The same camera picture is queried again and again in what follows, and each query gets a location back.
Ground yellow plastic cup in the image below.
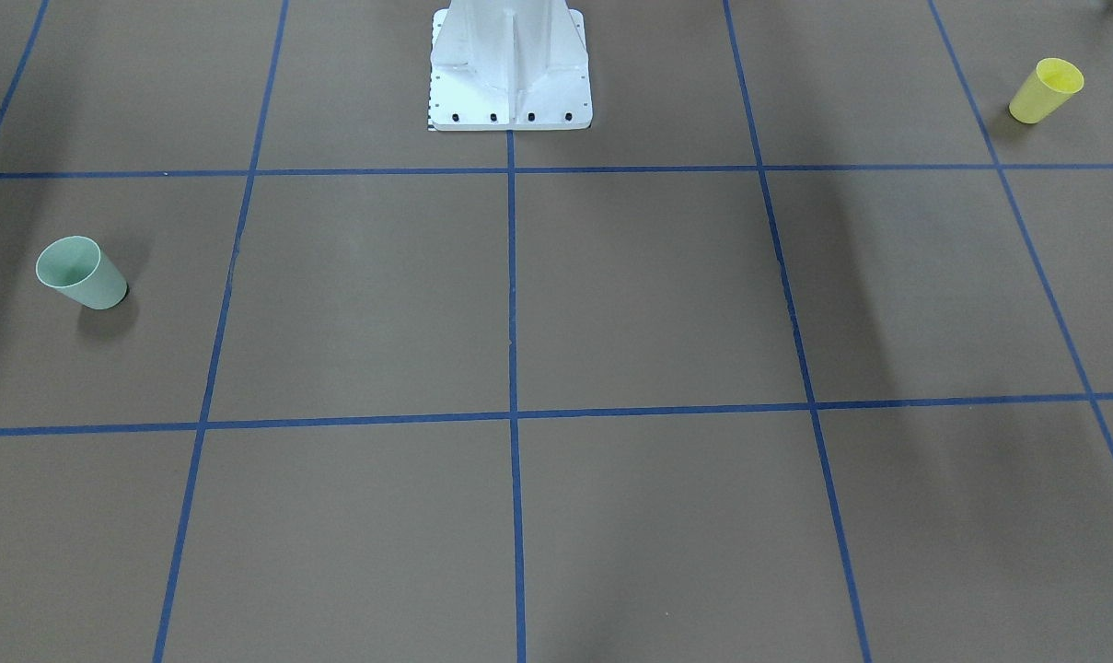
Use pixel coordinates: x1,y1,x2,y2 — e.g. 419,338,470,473
1007,56,1085,125

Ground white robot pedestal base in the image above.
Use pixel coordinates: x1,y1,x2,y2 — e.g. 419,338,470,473
427,1,594,132

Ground green plastic cup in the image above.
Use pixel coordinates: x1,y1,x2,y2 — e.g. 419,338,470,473
35,236,130,310

